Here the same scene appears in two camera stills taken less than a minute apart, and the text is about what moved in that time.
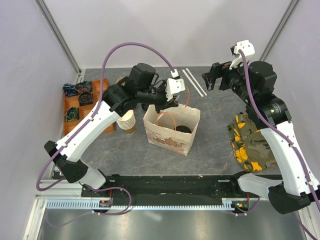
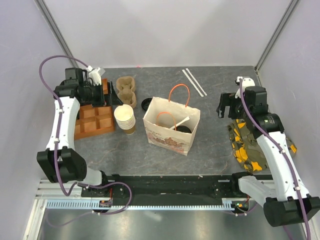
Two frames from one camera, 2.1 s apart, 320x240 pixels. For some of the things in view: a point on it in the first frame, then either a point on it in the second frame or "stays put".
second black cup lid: x=145 y=106 stays put
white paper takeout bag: x=172 y=129 stays put
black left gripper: x=170 y=103 -> x=107 y=99
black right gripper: x=218 y=70 -> x=228 y=99
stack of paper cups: x=127 y=122 stays put
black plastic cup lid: x=182 y=129 stays put
